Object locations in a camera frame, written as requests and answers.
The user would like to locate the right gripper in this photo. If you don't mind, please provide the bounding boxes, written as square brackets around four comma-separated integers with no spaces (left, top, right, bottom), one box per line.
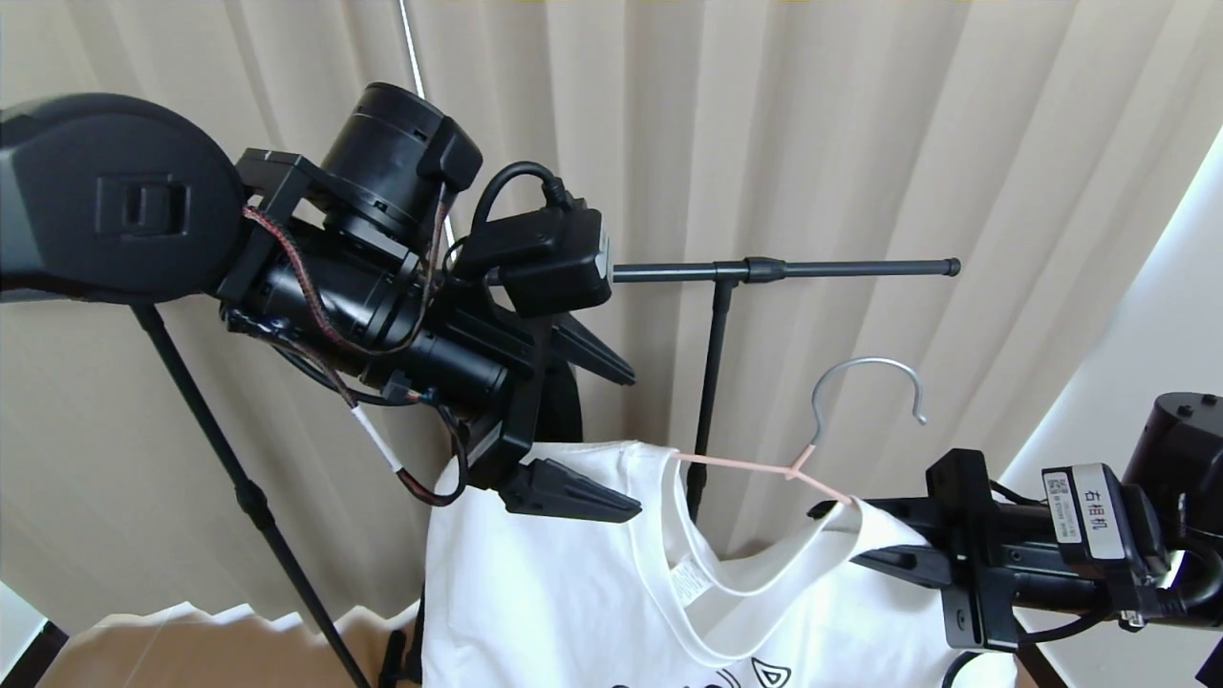
[807,447,1128,655]

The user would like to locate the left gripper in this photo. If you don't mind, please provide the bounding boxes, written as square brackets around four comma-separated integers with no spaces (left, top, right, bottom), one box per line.
[392,285,644,525]

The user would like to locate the black shorts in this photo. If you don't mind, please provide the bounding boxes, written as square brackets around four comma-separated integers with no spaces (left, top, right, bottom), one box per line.
[533,363,586,446]

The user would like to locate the pink clothes hanger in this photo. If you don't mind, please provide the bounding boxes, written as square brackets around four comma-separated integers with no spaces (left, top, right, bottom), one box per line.
[674,356,930,507]

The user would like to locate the white garment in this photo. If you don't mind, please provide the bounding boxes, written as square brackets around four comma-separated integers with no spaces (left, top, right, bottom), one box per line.
[420,440,1019,688]

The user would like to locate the black clothes rack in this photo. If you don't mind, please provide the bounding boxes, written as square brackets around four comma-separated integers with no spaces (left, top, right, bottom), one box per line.
[129,256,963,688]

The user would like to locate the black cable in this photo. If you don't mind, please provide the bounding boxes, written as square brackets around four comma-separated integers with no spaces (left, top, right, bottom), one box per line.
[939,612,1109,688]

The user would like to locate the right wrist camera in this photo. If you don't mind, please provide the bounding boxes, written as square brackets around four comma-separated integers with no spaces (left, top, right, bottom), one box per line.
[1040,462,1174,632]

